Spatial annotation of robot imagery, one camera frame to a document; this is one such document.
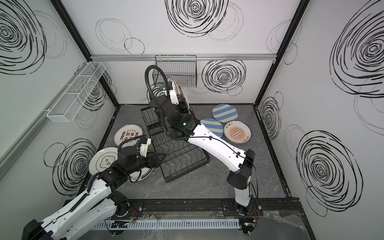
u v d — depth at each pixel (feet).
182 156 2.99
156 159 2.23
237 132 3.37
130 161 1.99
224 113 3.76
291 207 2.48
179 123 1.59
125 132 3.36
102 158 2.99
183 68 3.16
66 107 2.37
